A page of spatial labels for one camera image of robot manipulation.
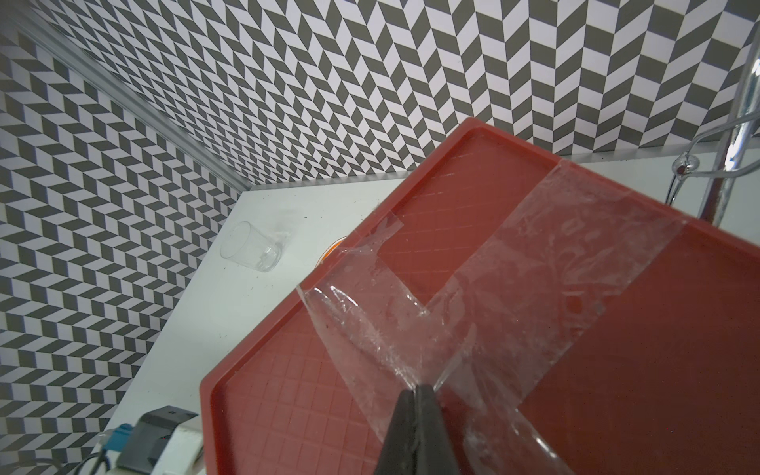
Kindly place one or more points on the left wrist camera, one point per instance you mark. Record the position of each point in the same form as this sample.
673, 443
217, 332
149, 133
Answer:
168, 440

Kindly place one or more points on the orange patterned bowl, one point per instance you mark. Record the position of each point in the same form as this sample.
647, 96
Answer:
331, 249

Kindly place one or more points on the red drawer cabinet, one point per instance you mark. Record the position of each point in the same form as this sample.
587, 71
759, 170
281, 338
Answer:
665, 382

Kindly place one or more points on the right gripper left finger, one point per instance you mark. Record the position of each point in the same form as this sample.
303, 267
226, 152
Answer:
399, 453

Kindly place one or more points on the clear plastic cup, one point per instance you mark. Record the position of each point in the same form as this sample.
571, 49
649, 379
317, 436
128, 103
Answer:
248, 246

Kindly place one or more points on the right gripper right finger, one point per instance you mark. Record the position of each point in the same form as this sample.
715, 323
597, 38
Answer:
433, 450

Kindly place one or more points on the clear tape on cabinet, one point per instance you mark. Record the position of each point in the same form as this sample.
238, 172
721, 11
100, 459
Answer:
497, 326

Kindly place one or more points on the chrome wire rack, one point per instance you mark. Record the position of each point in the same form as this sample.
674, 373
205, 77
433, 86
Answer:
735, 135

